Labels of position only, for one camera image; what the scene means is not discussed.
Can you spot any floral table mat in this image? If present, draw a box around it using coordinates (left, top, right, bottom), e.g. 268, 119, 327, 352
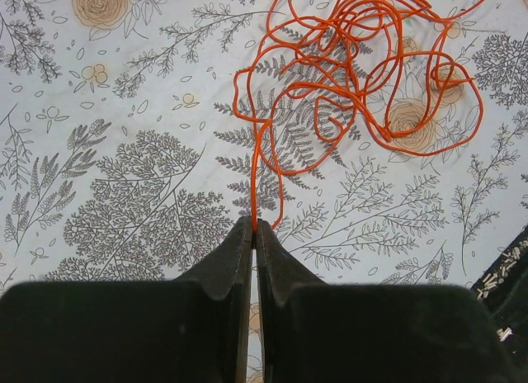
1, 0, 527, 382

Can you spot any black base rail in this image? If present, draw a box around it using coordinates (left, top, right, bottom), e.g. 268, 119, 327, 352
471, 229, 527, 368

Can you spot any orange cable tangle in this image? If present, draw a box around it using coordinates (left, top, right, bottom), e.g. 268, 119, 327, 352
231, 0, 500, 231

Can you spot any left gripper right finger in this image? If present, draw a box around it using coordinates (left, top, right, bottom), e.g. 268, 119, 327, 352
255, 221, 521, 382

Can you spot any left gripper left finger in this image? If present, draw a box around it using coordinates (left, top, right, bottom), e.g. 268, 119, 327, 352
1, 218, 252, 382

